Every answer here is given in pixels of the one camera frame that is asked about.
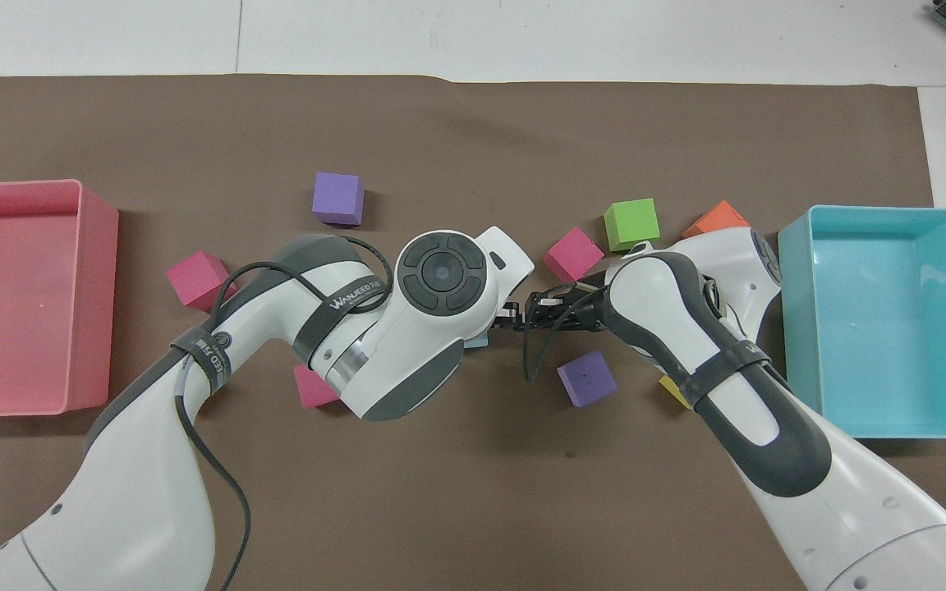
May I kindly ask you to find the magenta foam block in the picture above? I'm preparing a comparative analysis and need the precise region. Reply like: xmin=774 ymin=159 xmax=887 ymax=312
xmin=293 ymin=364 xmax=341 ymax=409
xmin=544 ymin=227 xmax=606 ymax=282
xmin=166 ymin=251 xmax=238 ymax=314

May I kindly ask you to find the purple foam block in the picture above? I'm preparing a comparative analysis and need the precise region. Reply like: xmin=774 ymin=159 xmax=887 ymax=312
xmin=556 ymin=350 xmax=618 ymax=409
xmin=312 ymin=172 xmax=365 ymax=227

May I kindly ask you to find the green foam block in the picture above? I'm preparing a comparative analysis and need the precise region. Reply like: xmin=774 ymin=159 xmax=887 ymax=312
xmin=603 ymin=198 xmax=661 ymax=253

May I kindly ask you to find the yellow foam block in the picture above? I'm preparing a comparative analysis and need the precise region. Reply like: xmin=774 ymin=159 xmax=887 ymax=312
xmin=658 ymin=375 xmax=694 ymax=410

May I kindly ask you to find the orange foam block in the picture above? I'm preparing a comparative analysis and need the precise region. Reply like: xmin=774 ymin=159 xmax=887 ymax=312
xmin=681 ymin=200 xmax=751 ymax=240

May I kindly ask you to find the cyan plastic bin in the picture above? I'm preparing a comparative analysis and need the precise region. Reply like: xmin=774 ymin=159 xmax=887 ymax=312
xmin=778 ymin=205 xmax=946 ymax=440

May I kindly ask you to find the pink plastic bin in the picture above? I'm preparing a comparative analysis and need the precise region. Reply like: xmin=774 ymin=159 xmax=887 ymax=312
xmin=0 ymin=179 xmax=120 ymax=419

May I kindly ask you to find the black cable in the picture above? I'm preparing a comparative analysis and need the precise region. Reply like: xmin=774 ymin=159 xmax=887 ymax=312
xmin=173 ymin=235 xmax=396 ymax=591
xmin=521 ymin=279 xmax=610 ymax=385

